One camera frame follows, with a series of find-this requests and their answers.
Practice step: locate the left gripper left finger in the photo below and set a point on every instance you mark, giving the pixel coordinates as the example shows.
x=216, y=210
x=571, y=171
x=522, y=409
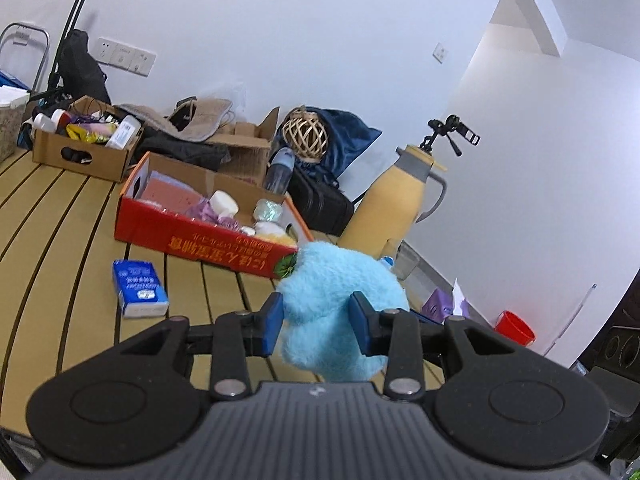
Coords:
x=237, y=336

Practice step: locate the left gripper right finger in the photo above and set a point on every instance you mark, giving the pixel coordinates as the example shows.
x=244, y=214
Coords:
x=396, y=334

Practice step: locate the light blue plush cloth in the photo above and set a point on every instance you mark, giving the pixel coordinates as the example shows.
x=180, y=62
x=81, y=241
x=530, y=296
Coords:
x=316, y=335

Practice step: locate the white yellow plush toy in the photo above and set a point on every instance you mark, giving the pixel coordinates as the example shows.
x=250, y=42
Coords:
x=272, y=233

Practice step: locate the pink layered sponge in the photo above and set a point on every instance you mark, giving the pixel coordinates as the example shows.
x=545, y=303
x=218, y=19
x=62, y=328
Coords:
x=170, y=195

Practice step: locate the purple tissue pack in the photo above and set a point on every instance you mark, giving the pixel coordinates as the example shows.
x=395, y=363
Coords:
x=441, y=304

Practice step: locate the blue tissue packet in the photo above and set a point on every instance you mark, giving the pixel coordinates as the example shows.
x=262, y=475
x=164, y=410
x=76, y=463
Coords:
x=138, y=289

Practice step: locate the red plastic bucket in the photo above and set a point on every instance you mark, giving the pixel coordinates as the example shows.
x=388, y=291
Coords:
x=511, y=326

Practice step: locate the yellow thermos jug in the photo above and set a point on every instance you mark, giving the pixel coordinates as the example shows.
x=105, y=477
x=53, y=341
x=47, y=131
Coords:
x=393, y=203

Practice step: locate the purple pink folded cloth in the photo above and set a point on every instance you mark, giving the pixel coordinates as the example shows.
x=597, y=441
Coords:
x=202, y=212

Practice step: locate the white round roll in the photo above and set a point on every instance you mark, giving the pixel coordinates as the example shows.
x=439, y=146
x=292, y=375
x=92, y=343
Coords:
x=223, y=205

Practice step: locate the red cardboard box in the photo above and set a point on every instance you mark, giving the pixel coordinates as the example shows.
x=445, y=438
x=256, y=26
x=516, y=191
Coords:
x=148, y=226

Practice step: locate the blue water bottle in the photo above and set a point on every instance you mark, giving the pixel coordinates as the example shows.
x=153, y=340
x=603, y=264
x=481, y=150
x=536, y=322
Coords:
x=280, y=171

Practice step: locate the brown open cardboard box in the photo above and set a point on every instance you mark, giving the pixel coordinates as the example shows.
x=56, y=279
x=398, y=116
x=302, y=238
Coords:
x=206, y=133

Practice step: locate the dark blue bag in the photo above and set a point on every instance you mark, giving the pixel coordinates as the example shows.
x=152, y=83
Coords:
x=349, y=137

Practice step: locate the wicker rattan ball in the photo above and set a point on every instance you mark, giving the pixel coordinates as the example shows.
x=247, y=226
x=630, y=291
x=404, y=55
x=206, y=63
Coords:
x=304, y=132

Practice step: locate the small brown item box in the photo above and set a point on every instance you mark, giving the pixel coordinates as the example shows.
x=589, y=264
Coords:
x=89, y=137

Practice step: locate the black bag on trolley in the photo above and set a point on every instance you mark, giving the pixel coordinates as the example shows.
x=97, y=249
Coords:
x=81, y=74

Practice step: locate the clear jar with granules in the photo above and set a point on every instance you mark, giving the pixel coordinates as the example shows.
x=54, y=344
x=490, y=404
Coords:
x=13, y=102

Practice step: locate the black tripod with camera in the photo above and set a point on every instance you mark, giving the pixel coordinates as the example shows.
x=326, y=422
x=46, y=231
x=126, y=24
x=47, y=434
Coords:
x=440, y=129

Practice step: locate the white wall socket strip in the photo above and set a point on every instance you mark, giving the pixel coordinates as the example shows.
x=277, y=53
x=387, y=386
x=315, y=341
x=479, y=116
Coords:
x=113, y=53

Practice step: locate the black trolley handle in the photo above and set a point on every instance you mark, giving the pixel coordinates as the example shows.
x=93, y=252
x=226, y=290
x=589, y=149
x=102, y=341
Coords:
x=71, y=20

